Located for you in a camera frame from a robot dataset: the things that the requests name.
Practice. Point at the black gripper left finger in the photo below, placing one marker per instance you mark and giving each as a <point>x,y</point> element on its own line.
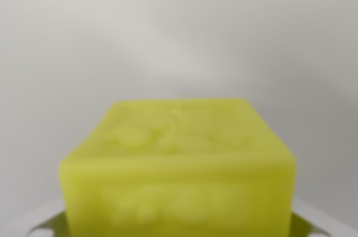
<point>53,224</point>

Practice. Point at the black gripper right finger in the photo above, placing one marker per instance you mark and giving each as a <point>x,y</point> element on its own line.
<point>305,224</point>

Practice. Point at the yellow embossed cube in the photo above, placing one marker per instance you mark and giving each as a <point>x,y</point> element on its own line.
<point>179,170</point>

